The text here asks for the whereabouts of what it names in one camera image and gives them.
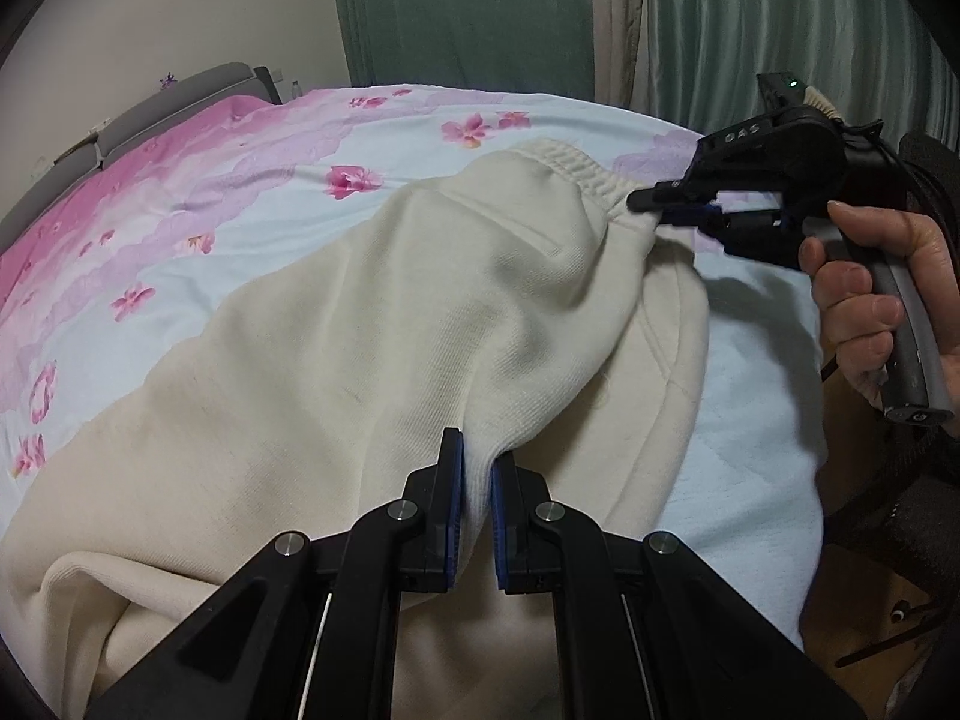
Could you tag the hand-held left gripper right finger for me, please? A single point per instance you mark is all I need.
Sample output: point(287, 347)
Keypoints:
point(499, 532)

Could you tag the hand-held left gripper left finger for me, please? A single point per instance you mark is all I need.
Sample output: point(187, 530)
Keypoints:
point(453, 540)

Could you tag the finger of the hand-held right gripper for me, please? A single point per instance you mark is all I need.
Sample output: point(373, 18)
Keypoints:
point(686, 216)
point(645, 199)

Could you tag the cream pants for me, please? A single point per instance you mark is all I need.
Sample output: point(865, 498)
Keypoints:
point(375, 352)

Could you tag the person's right hand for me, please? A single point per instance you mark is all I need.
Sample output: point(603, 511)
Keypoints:
point(847, 300)

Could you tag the beige curtain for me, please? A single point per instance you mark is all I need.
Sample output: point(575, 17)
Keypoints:
point(619, 15)

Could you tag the brown cardboard box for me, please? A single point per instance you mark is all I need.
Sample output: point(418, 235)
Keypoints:
point(847, 630)

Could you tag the pink floral bed sheet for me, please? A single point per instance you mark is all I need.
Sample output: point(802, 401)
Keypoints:
point(262, 165)

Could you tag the grey padded headboard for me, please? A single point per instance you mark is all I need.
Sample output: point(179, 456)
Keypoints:
point(187, 94)

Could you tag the small purple ornament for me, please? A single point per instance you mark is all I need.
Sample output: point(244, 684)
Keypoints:
point(166, 80)

